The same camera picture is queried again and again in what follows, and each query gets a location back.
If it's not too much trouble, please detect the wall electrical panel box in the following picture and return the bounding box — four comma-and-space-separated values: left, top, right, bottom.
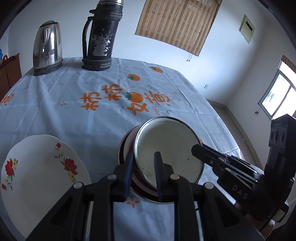
239, 14, 255, 44

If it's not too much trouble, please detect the person's right hand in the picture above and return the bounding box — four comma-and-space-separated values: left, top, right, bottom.
245, 213, 275, 239

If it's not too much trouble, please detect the dark wooden sideboard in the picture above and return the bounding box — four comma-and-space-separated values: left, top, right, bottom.
0, 53, 22, 99

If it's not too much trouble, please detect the window with frame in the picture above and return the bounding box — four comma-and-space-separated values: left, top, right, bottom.
258, 55, 296, 120

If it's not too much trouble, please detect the stainless steel electric kettle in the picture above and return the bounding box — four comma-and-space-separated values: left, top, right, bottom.
33, 21, 63, 76

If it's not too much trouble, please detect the red flower white plate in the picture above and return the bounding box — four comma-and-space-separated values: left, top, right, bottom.
1, 135, 91, 237

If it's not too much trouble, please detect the black thermos flask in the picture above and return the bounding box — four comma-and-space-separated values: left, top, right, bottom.
82, 1, 124, 71

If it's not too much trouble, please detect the stainless steel bowl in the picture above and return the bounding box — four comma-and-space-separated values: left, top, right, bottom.
118, 126, 171, 204

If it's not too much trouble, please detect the bamboo window blind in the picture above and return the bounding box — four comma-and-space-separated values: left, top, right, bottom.
135, 0, 222, 56

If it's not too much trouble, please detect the red plastic bowl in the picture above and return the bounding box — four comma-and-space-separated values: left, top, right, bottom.
118, 125, 158, 197

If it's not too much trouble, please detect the blue water jug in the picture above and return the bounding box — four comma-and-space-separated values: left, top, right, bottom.
0, 48, 3, 65

